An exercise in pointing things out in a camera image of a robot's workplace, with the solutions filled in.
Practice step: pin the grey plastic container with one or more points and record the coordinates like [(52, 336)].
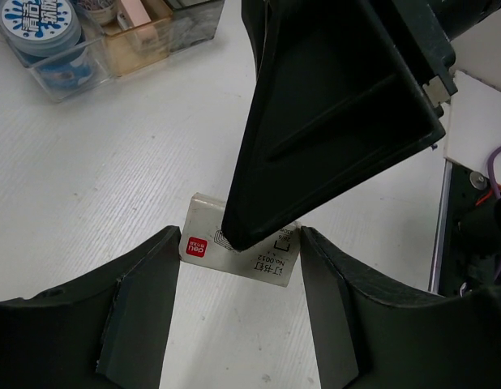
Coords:
[(193, 22)]

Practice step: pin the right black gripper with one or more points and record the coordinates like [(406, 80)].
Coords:
[(422, 32)]

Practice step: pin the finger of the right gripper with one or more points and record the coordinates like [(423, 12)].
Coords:
[(334, 104)]

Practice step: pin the right base mounting rail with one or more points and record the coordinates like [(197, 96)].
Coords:
[(467, 250)]

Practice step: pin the staples box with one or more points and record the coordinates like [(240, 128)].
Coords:
[(203, 244)]

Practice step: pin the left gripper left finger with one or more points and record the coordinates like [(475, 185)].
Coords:
[(105, 329)]

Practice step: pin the clear plastic container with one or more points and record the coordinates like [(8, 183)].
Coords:
[(69, 73)]

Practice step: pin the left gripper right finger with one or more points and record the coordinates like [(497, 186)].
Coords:
[(371, 331)]

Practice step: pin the pink stapler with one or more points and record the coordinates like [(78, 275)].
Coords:
[(132, 14)]

